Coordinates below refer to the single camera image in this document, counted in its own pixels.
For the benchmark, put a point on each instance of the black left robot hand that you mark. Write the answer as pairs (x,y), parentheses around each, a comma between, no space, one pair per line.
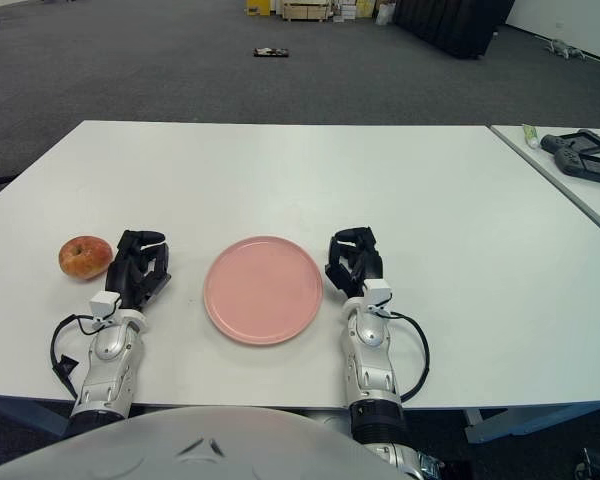
(130,272)

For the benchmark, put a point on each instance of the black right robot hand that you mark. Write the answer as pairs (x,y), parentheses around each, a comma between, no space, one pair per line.
(360,262)

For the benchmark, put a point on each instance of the red yellow apple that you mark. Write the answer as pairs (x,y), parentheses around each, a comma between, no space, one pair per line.
(85,259)

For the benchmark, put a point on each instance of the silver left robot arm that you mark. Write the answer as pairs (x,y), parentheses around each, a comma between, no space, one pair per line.
(110,350)

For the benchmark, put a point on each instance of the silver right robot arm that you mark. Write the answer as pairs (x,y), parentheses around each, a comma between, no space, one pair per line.
(367,350)

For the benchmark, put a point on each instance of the pink round plate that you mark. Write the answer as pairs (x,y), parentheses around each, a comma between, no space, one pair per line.
(262,292)

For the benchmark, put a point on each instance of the white right wrist module box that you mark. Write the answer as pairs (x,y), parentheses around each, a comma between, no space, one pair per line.
(377,292)

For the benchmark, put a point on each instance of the white wrist module box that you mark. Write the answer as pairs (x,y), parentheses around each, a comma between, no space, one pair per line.
(104,304)
(377,292)

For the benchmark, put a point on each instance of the white left wrist module box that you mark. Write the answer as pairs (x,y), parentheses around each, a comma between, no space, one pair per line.
(104,304)

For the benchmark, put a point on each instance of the grey robot torso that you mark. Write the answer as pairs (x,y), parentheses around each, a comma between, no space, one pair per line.
(180,450)

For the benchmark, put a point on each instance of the green white tube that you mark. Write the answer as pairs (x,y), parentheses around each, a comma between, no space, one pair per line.
(531,136)

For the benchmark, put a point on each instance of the black flat tray with items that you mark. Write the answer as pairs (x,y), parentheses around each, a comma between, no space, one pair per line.
(271,52)

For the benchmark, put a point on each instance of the white plastic bag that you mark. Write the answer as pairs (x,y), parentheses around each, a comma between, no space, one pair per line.
(385,15)

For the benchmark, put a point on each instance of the stacked white cartons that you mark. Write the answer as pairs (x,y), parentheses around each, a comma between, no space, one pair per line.
(352,10)

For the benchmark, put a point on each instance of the black handheld controller with antennas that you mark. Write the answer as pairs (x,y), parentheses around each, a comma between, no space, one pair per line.
(582,142)

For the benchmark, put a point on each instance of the black curtain partition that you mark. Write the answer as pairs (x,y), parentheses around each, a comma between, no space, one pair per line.
(450,25)

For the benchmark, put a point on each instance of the wooden crate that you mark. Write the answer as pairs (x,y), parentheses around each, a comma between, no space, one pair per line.
(305,10)

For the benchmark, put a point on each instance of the yellow box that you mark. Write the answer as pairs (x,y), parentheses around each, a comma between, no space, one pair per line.
(258,6)

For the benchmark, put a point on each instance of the grey quadruped robot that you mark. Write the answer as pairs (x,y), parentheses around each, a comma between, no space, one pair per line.
(562,48)

